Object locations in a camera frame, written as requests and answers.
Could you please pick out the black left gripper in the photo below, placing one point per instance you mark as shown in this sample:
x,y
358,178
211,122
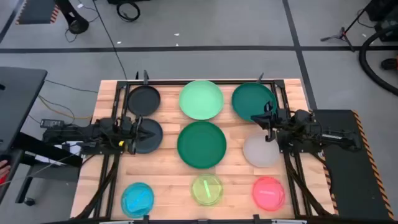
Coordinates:
x,y
136,146

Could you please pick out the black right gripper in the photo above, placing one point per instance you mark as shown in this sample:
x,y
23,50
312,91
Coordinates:
x,y
271,124

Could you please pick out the dark grey plastic plate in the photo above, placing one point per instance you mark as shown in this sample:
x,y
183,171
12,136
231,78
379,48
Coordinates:
x,y
154,146

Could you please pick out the black plastic plate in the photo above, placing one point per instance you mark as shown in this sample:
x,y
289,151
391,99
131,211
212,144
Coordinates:
x,y
143,101

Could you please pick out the large dark green plastic plate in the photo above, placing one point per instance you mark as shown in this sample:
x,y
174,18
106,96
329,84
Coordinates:
x,y
201,145

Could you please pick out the light green plastic plate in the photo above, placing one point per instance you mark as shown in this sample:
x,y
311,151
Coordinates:
x,y
201,100

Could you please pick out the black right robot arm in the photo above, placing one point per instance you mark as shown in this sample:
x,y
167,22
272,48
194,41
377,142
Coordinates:
x,y
335,138

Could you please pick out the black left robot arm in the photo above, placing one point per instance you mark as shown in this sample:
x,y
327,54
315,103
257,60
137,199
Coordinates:
x,y
81,132

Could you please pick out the teal green plastic plate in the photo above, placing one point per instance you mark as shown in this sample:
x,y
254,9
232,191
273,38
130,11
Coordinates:
x,y
245,99

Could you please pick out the pale grey plastic plate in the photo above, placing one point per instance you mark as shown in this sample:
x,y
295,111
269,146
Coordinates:
x,y
259,153

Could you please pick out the small translucent blue plate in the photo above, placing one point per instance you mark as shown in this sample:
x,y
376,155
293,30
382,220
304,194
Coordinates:
x,y
137,200

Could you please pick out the small translucent pink plate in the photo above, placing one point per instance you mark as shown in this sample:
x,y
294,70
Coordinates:
x,y
268,193

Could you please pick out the white box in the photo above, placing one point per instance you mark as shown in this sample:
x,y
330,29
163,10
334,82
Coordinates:
x,y
72,148

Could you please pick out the small translucent yellow-green plate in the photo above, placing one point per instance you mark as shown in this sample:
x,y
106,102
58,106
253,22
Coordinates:
x,y
206,189

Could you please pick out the black power adapter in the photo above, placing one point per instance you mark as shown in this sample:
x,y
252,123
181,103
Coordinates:
x,y
51,123

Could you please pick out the large hazard-striped black mat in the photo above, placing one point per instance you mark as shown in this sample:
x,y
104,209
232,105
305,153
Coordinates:
x,y
351,186

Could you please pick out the black tripod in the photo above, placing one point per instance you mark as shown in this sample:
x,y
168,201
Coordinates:
x,y
342,35

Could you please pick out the black stand base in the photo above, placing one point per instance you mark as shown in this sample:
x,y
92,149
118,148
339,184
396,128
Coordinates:
x,y
76,25

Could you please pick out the black desk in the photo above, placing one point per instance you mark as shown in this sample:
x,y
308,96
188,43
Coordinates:
x,y
18,99

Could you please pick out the black caster wheel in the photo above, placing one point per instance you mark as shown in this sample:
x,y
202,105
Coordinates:
x,y
29,201

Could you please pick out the orange and black tool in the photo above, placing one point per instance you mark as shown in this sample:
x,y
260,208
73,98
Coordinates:
x,y
389,63

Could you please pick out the person's hand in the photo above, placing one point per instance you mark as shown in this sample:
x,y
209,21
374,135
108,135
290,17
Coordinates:
x,y
3,168

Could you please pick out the black equipment case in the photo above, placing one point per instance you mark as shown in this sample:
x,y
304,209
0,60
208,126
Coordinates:
x,y
385,18

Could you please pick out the small hazard-striped black mat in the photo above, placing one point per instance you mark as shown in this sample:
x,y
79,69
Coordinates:
x,y
35,12

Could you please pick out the black aluminium rig frame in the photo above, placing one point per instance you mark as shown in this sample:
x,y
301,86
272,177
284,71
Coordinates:
x,y
199,82

